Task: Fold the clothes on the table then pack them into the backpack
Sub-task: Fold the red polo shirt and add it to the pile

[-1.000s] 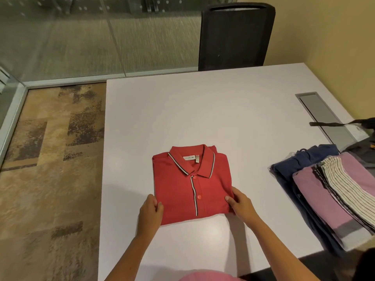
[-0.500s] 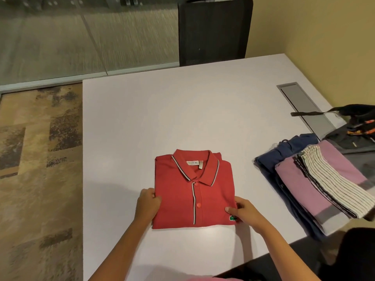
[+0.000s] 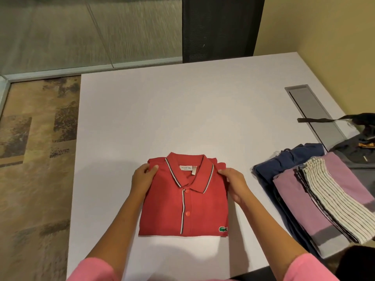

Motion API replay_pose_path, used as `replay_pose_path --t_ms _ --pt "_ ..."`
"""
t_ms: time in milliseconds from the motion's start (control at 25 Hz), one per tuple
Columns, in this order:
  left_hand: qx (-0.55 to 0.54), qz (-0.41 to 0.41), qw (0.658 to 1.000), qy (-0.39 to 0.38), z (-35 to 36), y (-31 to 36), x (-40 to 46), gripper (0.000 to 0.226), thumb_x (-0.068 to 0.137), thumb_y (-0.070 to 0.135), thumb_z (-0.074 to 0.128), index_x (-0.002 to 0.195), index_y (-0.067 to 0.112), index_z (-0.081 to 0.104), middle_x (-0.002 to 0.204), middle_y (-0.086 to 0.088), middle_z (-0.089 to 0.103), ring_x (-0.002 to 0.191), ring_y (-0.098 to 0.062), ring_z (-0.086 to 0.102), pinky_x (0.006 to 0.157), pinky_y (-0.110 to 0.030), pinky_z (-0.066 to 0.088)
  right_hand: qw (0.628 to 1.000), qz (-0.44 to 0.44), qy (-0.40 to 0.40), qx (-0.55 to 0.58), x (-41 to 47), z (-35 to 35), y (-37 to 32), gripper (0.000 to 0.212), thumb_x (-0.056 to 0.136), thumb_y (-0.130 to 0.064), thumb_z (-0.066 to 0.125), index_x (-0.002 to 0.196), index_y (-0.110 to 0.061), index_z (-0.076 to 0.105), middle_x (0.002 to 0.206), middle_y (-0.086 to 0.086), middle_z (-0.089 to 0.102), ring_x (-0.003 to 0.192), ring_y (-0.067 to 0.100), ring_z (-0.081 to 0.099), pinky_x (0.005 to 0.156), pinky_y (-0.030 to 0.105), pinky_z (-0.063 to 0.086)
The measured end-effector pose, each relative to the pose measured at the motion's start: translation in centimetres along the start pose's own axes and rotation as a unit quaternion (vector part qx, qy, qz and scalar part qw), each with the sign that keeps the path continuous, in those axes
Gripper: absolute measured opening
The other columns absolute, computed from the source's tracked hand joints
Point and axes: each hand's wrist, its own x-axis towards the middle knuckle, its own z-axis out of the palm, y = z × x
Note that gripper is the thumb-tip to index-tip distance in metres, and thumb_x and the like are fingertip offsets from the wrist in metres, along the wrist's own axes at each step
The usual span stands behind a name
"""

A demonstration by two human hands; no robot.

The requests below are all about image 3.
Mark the red polo shirt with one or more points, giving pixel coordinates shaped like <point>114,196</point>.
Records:
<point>187,201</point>

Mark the person's right hand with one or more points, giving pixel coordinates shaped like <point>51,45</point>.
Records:
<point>237,184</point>

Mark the person's left hand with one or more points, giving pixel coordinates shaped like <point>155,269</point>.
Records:
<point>141,179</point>

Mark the person's right forearm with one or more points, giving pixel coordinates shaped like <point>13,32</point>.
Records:
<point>269,231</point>

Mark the folded white striped garment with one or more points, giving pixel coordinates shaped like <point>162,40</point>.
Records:
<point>334,198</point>

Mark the folded lilac garment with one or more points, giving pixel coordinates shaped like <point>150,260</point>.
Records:
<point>304,201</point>

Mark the folded navy blue garment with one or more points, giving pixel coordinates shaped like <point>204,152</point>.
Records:
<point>281,169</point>

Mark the grey folded garment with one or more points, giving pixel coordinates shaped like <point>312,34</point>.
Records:
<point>363,178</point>

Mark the person's right thumb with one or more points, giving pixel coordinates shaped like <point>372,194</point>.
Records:
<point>227,173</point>

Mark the person's left forearm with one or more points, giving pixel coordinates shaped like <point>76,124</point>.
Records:
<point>117,231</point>

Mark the person's left thumb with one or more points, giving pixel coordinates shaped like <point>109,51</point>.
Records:
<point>154,170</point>

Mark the dark grey garment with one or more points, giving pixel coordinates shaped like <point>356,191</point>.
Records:
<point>356,152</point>

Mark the glass partition frame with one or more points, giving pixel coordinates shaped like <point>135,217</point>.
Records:
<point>88,67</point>

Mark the black mesh office chair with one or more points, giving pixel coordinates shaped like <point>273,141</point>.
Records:
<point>219,26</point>

